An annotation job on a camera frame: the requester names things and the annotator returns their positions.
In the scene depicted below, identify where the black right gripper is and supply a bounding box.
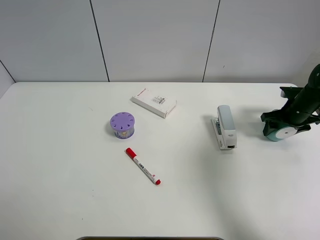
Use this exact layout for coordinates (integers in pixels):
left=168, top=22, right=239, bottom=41
left=260, top=86, right=320, bottom=137

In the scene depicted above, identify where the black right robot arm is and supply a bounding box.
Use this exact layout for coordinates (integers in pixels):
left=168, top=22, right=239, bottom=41
left=260, top=65, right=320, bottom=142

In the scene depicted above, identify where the white grey stapler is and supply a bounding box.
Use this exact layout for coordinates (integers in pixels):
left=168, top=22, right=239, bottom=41
left=211, top=105, right=238, bottom=150

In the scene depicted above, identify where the white cardboard box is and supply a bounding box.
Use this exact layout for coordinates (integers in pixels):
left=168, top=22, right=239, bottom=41
left=130, top=88, right=177, bottom=119

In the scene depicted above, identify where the red whiteboard marker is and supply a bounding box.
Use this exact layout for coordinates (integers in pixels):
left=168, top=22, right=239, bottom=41
left=125, top=148, right=161, bottom=186

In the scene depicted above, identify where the purple round container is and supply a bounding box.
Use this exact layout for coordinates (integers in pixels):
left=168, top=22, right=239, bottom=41
left=109, top=112, right=135, bottom=139

